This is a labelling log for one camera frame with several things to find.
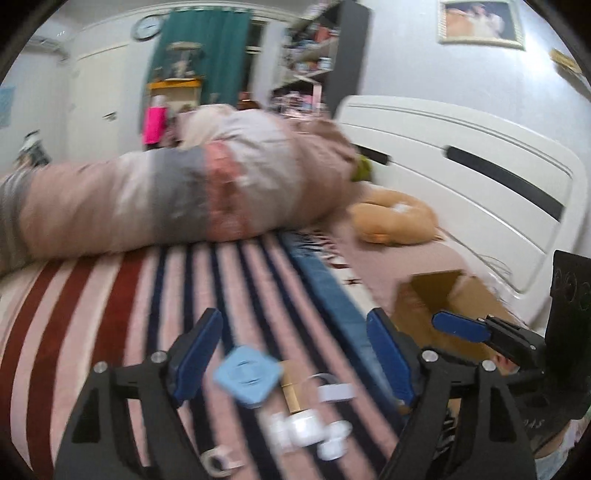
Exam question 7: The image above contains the person right hand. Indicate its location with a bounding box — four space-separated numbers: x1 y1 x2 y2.
534 424 570 459

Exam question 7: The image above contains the brown cardboard box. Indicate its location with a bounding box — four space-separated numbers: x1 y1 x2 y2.
392 270 518 361

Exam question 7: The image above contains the framed wall photo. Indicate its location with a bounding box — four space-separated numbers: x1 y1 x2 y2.
438 0 524 50

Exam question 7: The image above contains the dark bookshelf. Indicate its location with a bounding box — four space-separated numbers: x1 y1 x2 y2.
270 1 372 116

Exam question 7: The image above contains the blue wall poster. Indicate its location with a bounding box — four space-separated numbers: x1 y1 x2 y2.
0 87 15 128

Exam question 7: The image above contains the rolled striped duvet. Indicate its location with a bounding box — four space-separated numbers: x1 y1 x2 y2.
1 105 360 273

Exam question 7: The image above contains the white contact lens case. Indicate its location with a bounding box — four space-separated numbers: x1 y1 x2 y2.
317 420 353 462

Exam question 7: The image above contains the pink pillow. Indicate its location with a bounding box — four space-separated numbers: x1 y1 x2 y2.
327 215 467 313

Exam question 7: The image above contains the tan plush toy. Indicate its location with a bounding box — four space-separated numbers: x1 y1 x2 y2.
346 187 441 246

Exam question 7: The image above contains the white door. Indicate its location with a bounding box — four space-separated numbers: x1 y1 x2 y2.
67 44 127 162

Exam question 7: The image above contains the white earbuds case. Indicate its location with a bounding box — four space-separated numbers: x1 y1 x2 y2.
267 409 325 452

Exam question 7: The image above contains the green plush toy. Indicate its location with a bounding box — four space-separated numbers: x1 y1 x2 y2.
351 155 373 182

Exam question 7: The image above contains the white air conditioner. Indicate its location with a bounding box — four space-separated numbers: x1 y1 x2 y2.
25 35 70 61

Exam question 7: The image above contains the gold rectangular bar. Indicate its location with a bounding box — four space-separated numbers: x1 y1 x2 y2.
280 360 308 414

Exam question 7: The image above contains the round wall clock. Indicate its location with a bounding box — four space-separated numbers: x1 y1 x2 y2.
132 15 164 42

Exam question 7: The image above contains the white usb hub adapter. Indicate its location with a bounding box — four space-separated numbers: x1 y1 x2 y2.
308 373 356 403

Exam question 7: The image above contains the striped bed blanket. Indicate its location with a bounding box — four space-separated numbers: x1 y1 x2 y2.
1 232 398 479

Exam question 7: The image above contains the pink gift bag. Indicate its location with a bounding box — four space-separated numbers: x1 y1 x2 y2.
142 106 167 146

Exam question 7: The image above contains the glass display case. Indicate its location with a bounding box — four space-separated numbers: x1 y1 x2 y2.
166 41 201 79

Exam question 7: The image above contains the white tape roll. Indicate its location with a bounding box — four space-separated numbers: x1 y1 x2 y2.
200 445 245 479

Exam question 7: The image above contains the light blue square device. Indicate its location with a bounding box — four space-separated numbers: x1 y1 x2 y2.
213 345 283 409

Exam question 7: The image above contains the teal curtain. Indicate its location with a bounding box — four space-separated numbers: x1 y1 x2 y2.
145 7 252 106

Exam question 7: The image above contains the yellow white cabinet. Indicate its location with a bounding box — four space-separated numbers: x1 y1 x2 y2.
146 77 202 113

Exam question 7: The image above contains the white bed headboard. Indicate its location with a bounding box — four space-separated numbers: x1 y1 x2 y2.
335 95 589 329

